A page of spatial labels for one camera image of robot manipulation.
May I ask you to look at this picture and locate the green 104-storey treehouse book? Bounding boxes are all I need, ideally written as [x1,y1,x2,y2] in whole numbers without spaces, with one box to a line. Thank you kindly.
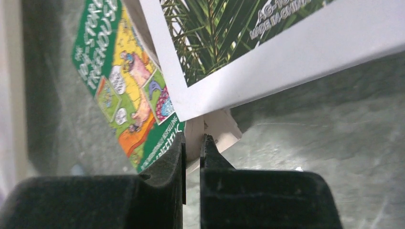
[71,0,244,175]

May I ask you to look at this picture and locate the white two-tier shelf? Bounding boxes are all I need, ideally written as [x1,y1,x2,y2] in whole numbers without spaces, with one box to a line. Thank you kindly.
[0,0,28,198]

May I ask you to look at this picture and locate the white palm leaf book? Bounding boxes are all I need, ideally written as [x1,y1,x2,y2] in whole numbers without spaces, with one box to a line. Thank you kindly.
[140,0,405,122]

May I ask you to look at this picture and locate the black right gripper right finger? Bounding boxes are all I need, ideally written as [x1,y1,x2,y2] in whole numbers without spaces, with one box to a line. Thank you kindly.
[200,135,342,229]

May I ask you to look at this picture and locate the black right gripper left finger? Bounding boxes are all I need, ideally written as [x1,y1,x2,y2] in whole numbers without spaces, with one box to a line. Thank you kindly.
[0,132,186,229]

